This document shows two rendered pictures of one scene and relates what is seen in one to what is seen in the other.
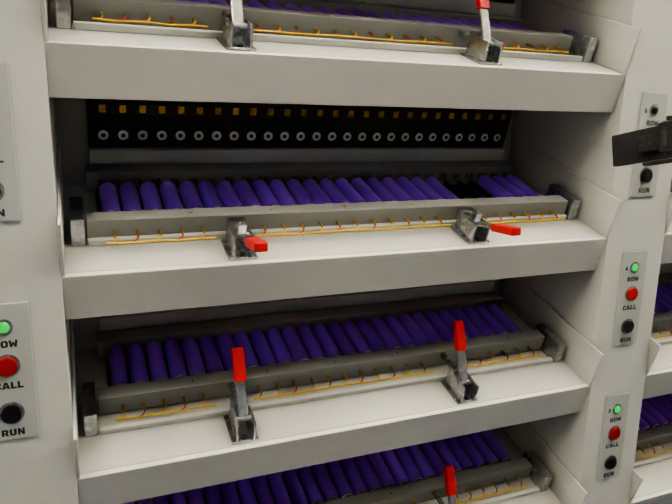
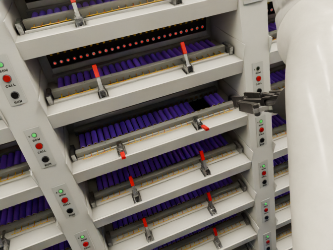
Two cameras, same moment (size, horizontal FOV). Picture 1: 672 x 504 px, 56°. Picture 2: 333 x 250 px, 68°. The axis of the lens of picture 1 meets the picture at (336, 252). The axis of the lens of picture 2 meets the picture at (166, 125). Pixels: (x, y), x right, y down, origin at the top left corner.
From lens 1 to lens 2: 0.30 m
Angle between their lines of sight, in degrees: 15
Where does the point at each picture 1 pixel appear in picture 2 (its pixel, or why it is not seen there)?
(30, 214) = (58, 161)
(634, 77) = (247, 59)
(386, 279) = (170, 148)
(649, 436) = (284, 165)
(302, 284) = (143, 156)
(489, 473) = (225, 189)
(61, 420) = (83, 209)
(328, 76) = (134, 96)
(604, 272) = (249, 125)
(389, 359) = (181, 165)
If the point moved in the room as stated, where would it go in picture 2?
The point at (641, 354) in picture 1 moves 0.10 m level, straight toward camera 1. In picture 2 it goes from (269, 147) to (263, 161)
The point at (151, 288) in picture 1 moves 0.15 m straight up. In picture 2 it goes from (98, 170) to (81, 127)
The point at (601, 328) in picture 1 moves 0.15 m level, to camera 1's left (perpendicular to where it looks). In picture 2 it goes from (251, 143) to (210, 148)
